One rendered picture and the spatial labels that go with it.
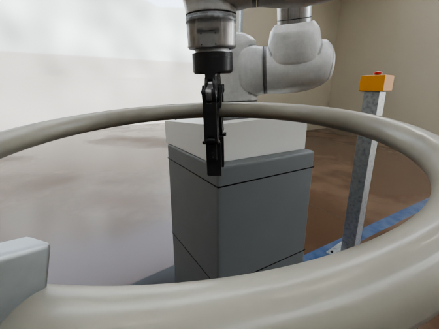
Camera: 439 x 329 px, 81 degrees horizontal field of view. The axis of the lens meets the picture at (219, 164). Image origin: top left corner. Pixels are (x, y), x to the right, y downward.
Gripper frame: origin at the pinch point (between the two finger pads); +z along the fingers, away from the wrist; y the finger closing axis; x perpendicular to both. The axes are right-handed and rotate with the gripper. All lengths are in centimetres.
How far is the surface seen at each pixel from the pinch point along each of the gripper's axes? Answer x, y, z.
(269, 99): 50, -574, 42
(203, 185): -7.0, -20.5, 15.9
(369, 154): 72, -91, 27
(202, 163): -7.3, -21.4, 9.1
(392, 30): 311, -608, -97
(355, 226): 70, -89, 71
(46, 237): -135, -87, 90
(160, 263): -46, -70, 90
